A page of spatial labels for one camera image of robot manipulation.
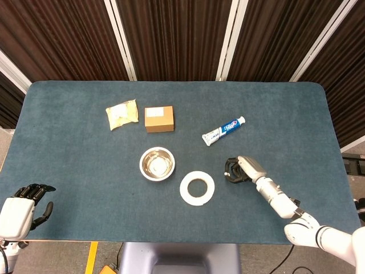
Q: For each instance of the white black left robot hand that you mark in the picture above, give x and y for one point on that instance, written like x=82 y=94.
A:
x=14 y=217

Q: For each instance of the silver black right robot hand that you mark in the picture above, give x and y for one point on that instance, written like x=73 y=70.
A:
x=252 y=168

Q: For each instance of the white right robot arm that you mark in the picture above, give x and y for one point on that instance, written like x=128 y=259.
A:
x=273 y=194

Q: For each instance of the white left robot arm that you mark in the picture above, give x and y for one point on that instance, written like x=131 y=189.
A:
x=8 y=254

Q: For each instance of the blue white toothpaste tube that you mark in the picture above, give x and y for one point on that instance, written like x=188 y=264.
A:
x=222 y=132

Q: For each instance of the white tape roll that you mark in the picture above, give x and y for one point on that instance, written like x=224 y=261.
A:
x=183 y=189

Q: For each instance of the yellow floor tape strip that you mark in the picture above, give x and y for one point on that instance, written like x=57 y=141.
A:
x=91 y=257

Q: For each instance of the blue felt table mat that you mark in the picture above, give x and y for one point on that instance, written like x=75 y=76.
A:
x=85 y=160

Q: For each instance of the stainless steel bowl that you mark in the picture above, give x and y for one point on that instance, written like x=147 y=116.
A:
x=157 y=164

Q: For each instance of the black equipment box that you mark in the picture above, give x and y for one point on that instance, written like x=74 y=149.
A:
x=355 y=164

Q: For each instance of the small brown cardboard box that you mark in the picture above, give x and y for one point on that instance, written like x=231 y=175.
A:
x=159 y=120

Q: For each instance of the brown ribbed partition panel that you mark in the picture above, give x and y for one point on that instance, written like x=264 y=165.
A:
x=279 y=34
x=176 y=37
x=57 y=37
x=348 y=85
x=8 y=105

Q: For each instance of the yellowish plastic bag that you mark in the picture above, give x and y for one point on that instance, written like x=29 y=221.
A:
x=122 y=114

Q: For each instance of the white partition frame post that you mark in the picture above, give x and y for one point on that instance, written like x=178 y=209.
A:
x=14 y=71
x=353 y=146
x=322 y=40
x=231 y=40
x=121 y=40

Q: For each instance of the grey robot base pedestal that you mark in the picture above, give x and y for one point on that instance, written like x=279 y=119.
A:
x=179 y=257

